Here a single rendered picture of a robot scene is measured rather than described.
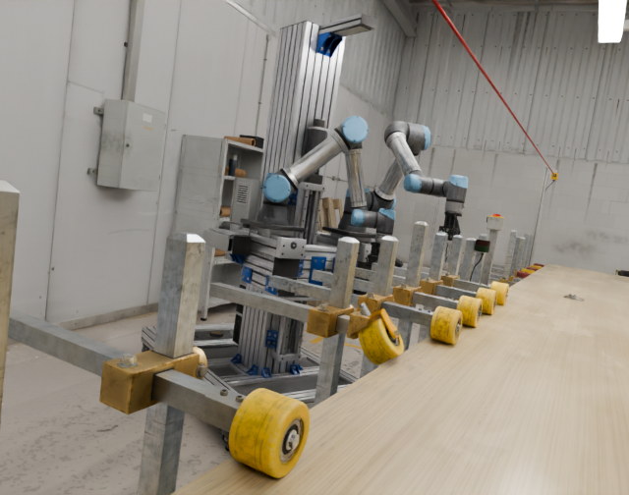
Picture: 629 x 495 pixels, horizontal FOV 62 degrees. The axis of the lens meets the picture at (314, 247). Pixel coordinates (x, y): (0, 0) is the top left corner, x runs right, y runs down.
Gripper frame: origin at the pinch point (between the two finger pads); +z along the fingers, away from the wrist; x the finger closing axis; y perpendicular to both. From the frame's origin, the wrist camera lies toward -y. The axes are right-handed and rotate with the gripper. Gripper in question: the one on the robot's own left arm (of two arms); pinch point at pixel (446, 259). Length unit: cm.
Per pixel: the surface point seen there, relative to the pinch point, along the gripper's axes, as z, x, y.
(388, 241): -10, 8, 97
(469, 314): 7, 27, 78
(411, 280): 2, 8, 72
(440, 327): 7, 26, 103
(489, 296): 4, 28, 53
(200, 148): -44, -250, -121
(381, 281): 0, 8, 97
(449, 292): 6, 15, 51
